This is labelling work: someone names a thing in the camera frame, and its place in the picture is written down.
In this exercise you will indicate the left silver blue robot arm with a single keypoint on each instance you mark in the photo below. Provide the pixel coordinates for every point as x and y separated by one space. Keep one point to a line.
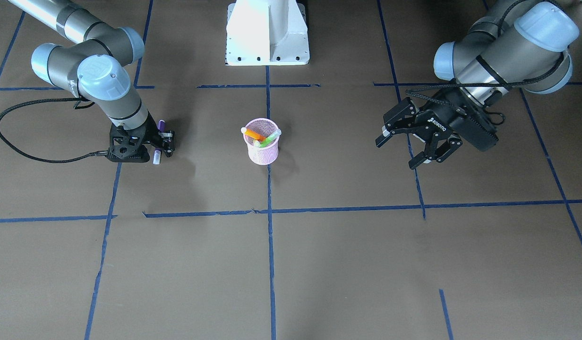
518 44

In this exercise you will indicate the white pedestal column base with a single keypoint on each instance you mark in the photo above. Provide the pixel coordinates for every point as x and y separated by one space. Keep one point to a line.
267 32

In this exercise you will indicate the green highlighter pen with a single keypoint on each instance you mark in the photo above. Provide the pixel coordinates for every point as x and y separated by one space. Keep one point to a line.
272 137

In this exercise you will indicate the orange highlighter pen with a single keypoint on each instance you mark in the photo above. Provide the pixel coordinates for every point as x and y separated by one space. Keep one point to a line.
252 134

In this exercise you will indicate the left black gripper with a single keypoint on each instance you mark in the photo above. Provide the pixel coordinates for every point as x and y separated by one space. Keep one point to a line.
438 121

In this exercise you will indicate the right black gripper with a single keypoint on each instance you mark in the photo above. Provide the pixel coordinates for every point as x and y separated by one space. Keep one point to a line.
150 133

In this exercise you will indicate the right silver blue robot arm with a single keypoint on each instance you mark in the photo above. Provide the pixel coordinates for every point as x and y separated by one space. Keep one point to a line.
93 71

